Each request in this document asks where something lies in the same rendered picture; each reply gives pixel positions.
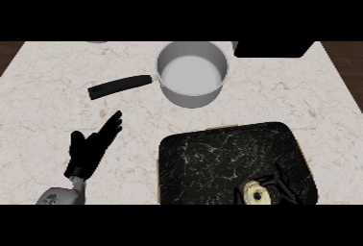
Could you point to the black marbled tray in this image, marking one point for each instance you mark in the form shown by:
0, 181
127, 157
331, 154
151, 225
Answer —
212, 160

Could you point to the small grey object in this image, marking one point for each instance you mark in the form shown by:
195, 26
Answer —
96, 42

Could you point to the black appliance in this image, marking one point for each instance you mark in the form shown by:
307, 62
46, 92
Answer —
272, 49

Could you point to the pale yellow cupcake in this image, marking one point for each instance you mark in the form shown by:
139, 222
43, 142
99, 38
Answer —
252, 193

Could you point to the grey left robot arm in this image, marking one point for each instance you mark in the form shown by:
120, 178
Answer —
63, 195

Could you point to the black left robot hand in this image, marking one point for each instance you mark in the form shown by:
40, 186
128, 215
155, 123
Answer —
90, 150

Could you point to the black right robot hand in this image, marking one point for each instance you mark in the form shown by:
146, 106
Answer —
283, 185

